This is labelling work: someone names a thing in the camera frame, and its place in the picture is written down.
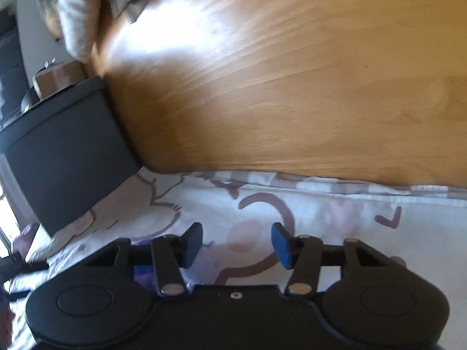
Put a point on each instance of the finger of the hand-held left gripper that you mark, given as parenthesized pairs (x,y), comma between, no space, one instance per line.
(25,266)

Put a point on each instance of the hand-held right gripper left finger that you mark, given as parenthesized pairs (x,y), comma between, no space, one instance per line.
(193,244)

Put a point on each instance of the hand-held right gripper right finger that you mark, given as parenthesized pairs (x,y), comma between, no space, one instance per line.
(284,244)

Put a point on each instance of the purple snack packet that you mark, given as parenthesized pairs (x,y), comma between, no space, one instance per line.
(143,276)

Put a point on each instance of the pink cushion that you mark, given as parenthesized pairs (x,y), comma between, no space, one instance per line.
(25,240)

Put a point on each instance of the printed bed sheet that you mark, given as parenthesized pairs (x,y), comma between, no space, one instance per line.
(328,218)

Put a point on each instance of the grey storage box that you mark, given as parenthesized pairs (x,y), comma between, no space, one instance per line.
(69,153)

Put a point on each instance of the brown cardboard box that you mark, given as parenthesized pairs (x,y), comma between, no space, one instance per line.
(58,78)

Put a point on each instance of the black shelf unit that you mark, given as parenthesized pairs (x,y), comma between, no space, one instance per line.
(11,65)

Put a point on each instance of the beige printed pillow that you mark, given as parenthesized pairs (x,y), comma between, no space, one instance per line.
(73,14)

